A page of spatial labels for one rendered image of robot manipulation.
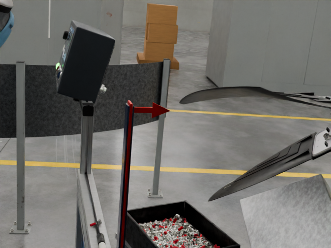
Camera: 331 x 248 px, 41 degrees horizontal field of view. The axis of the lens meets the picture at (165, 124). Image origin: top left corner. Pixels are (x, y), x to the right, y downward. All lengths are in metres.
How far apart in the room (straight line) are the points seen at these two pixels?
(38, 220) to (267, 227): 2.16
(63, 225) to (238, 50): 4.81
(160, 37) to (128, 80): 6.17
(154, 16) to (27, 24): 2.88
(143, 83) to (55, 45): 4.12
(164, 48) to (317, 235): 8.22
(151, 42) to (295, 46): 2.96
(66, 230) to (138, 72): 1.04
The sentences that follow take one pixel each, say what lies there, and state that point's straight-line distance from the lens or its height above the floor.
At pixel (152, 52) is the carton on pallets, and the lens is 8.88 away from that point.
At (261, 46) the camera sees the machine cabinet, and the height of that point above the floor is 0.76.
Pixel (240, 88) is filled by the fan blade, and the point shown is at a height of 1.24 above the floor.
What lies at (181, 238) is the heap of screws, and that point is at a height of 0.85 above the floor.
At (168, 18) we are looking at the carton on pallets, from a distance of 8.84.
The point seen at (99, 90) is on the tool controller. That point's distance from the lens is 1.24.
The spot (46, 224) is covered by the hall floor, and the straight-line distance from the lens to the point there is 2.78.
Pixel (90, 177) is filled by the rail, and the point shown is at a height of 0.86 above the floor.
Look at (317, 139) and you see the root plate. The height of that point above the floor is 1.11.
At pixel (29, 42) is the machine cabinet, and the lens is 6.87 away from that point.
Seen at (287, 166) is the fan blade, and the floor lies 1.06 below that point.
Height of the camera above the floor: 1.34
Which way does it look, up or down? 16 degrees down
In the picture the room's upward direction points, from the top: 5 degrees clockwise
